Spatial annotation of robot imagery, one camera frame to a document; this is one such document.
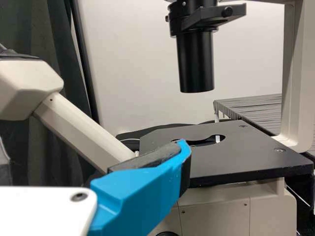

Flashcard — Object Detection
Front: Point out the black platform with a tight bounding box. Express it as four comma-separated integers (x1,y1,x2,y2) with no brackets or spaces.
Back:
212,93,284,136

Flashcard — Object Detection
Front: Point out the cream microscope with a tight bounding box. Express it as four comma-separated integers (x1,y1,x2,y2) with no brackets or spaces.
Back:
0,0,315,236

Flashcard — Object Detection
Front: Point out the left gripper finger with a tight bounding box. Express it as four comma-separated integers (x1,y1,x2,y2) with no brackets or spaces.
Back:
88,138,193,236

